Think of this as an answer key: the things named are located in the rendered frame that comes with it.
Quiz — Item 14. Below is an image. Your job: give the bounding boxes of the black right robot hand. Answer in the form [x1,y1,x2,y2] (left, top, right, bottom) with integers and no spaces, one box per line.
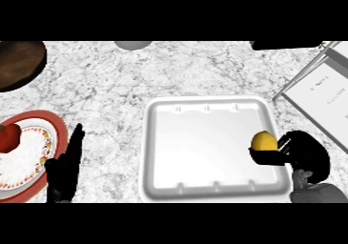
[247,130,332,185]

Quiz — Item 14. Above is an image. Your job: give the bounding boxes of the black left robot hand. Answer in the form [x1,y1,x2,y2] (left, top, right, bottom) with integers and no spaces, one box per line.
[43,122,86,204]

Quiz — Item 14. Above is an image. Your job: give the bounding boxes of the yellow lemon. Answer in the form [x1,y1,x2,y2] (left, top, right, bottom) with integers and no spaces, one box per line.
[250,130,278,152]

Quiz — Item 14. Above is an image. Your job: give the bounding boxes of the white plastic tray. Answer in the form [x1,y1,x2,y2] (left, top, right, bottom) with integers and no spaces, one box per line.
[138,95,295,203]

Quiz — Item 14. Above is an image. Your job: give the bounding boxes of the red rimmed floral plate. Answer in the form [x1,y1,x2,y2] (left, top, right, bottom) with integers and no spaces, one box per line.
[0,110,70,204]

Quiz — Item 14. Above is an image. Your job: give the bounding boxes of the red apple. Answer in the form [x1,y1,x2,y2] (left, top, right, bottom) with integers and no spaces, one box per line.
[0,123,22,154]

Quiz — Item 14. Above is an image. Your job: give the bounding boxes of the dark brown round wooden board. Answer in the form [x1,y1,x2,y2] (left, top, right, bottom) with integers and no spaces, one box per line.
[0,40,48,93]

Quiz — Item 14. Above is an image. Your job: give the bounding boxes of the black appliance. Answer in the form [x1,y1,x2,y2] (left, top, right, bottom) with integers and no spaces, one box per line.
[247,40,326,51]

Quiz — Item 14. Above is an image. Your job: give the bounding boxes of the grey round object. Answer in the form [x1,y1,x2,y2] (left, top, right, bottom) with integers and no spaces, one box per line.
[113,40,154,51]

